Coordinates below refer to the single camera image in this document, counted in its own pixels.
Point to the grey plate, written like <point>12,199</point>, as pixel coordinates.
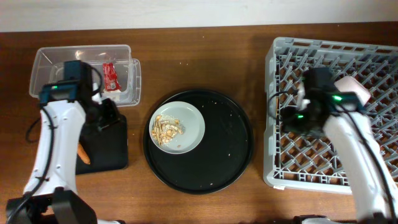
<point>192,122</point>

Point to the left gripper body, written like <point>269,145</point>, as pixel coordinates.
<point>99,119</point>

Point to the food scraps pile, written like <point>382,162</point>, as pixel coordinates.
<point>165,128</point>

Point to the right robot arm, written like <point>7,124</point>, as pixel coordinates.
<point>335,108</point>

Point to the round black serving tray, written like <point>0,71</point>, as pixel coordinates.
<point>219,159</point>

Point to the red snack wrapper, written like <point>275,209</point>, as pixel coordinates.
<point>110,77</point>

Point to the clear plastic bin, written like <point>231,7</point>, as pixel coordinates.
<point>49,63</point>

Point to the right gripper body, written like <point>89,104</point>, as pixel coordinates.
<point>295,121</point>

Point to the black rectangular tray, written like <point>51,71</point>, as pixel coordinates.
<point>107,150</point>

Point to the orange carrot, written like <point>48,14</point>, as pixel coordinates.
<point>83,155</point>

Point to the grey dishwasher rack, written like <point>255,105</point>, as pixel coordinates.
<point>305,162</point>

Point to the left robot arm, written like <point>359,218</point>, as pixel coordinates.
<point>70,109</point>

